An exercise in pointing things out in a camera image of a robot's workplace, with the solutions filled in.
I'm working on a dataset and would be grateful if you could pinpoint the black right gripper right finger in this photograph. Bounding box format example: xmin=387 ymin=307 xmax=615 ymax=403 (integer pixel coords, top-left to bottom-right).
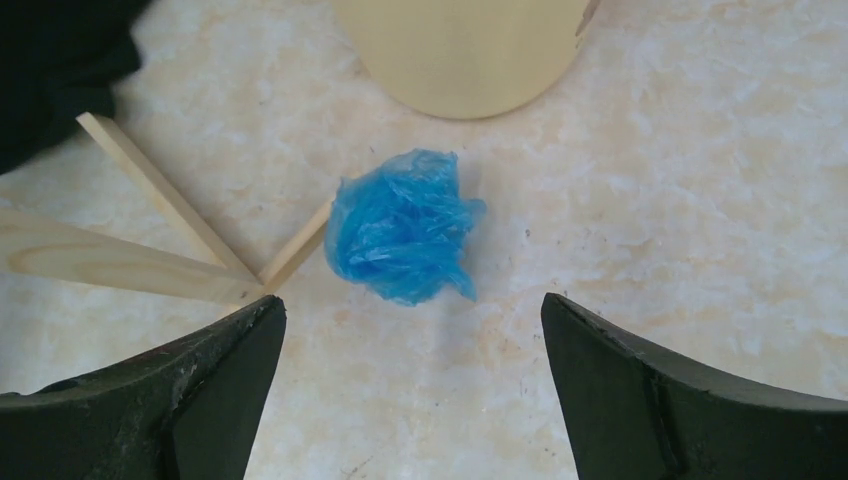
xmin=541 ymin=293 xmax=847 ymax=479

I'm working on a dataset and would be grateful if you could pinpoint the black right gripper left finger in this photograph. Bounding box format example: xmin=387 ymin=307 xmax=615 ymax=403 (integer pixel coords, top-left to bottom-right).
xmin=1 ymin=295 xmax=286 ymax=479

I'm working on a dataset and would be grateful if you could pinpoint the wooden clothes rack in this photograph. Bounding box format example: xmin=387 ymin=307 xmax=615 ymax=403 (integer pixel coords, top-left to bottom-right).
xmin=1 ymin=112 xmax=332 ymax=308

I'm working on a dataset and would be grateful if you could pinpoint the blue plastic trash bag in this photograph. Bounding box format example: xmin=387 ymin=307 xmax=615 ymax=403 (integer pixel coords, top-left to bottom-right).
xmin=324 ymin=149 xmax=486 ymax=306

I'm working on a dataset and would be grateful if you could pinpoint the yellow plastic trash bin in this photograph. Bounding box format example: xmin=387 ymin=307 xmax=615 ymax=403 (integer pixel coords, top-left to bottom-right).
xmin=332 ymin=0 xmax=600 ymax=120

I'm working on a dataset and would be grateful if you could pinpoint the black hanging shirt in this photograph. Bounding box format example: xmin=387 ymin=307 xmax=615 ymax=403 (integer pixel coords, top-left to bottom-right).
xmin=1 ymin=0 xmax=150 ymax=173

